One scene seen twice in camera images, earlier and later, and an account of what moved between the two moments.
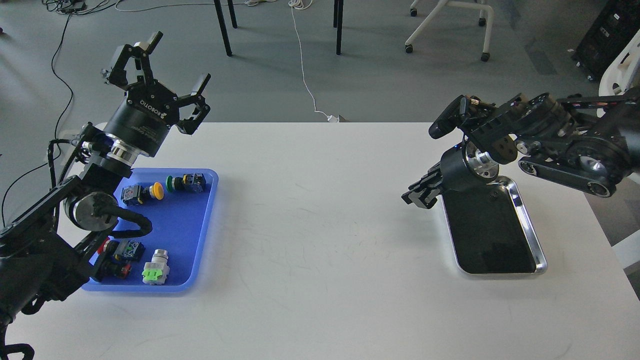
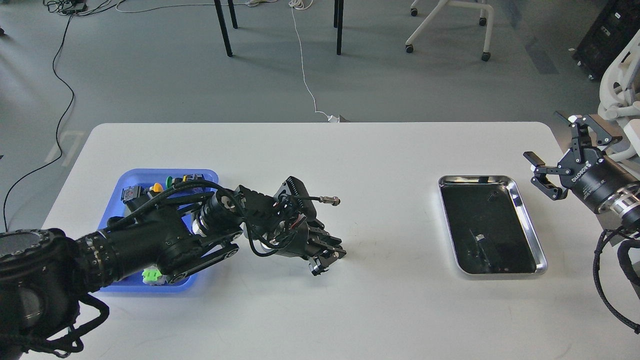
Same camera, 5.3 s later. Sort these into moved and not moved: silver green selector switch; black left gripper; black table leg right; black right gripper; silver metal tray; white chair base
Moved: black left gripper; black right gripper
Not moved: silver green selector switch; silver metal tray; black table leg right; white chair base
